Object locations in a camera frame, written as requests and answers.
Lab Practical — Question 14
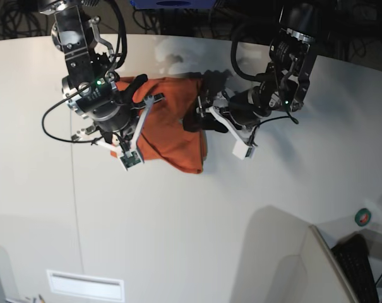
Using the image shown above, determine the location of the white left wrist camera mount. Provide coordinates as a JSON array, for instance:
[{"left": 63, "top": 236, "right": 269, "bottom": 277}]
[{"left": 196, "top": 89, "right": 261, "bottom": 160}]

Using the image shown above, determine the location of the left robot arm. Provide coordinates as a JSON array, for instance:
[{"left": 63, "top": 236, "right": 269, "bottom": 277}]
[{"left": 195, "top": 1, "right": 331, "bottom": 133}]

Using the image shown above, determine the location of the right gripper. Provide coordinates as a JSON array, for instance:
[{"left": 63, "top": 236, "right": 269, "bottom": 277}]
[{"left": 63, "top": 73, "right": 148, "bottom": 132}]

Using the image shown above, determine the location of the orange t-shirt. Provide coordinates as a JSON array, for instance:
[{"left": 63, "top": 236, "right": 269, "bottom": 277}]
[{"left": 133, "top": 77, "right": 207, "bottom": 174}]

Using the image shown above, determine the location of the white table partition panel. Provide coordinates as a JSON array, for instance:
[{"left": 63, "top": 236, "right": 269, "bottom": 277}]
[{"left": 231, "top": 224, "right": 359, "bottom": 303}]

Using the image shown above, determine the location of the blue box with oval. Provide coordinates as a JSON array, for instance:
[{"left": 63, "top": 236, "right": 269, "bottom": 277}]
[{"left": 129, "top": 0, "right": 217, "bottom": 9}]

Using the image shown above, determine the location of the green tape roll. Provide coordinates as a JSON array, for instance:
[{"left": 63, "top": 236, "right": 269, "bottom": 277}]
[{"left": 354, "top": 208, "right": 372, "bottom": 227}]

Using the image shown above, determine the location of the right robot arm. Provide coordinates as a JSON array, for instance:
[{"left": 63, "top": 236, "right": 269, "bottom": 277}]
[{"left": 38, "top": 1, "right": 149, "bottom": 133}]

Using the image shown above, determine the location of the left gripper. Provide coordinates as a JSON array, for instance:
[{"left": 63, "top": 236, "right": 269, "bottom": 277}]
[{"left": 182, "top": 70, "right": 272, "bottom": 133}]

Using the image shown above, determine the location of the black keyboard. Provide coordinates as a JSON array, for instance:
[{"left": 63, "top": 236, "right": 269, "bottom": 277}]
[{"left": 331, "top": 234, "right": 379, "bottom": 303}]

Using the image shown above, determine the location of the white cable slot cover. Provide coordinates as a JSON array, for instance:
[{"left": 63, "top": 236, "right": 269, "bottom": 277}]
[{"left": 47, "top": 270, "right": 125, "bottom": 302}]

